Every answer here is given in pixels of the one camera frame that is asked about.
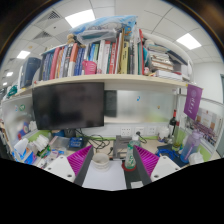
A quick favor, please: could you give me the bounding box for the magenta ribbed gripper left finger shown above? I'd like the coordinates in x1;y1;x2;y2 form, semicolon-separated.
43;144;95;187

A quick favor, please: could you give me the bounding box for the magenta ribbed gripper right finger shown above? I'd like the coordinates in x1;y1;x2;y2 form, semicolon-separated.
132;144;183;186

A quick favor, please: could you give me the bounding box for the clear green-label water bottle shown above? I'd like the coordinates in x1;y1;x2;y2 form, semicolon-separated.
125;135;140;167

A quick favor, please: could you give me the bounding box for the purple translucent water jug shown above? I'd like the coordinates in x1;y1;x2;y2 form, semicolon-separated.
180;130;203;163

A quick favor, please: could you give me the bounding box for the blue small box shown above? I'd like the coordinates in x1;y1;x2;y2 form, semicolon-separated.
69;137;84;148

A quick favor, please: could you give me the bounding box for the black desk mat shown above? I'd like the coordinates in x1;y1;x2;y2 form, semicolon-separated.
122;165;143;189

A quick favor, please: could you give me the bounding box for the red round coaster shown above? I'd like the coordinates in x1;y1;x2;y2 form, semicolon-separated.
121;162;137;172

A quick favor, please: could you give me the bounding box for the grey metal laptop stand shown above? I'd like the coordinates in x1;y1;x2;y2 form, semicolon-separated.
113;135;139;160

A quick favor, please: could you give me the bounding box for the white paper sheet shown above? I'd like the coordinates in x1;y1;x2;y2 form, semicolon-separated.
82;161;126;191

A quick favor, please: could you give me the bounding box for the dark wine bottle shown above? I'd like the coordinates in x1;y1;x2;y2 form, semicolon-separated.
168;110;177;136

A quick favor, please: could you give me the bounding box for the white tissue pack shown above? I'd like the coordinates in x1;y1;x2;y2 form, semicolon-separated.
188;152;204;165

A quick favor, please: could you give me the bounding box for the black computer monitor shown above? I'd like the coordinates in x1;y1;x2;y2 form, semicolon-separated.
32;82;104;130

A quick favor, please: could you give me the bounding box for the black speaker panel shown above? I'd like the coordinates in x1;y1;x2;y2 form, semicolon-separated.
104;90;117;117

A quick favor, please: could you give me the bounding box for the group photo poster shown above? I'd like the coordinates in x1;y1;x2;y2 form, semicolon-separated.
193;108;223;146

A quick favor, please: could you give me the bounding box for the purple hanging pennant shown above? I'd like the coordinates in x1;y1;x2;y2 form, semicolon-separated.
184;84;203;120

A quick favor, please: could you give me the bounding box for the wooden book shelf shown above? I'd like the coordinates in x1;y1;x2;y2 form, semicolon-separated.
0;73;201;104

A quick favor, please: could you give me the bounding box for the pink box on shelf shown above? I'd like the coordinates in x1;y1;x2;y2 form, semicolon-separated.
82;60;97;75

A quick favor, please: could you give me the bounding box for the stack of flat books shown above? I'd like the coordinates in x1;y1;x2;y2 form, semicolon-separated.
143;39;188;79

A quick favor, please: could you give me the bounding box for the row of upright books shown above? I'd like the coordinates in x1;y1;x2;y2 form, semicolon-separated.
40;28;145;81

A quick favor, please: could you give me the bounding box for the dark blue binder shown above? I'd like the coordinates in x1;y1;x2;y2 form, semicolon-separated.
20;57;41;88

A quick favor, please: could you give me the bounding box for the blue plastic bag on books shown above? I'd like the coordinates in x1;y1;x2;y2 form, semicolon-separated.
70;15;137;44

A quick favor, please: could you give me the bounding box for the blue coiled cable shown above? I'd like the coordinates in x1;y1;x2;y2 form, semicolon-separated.
155;147;181;164

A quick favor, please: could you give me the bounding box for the white wall socket strip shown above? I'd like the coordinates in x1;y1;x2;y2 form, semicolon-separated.
120;126;156;136

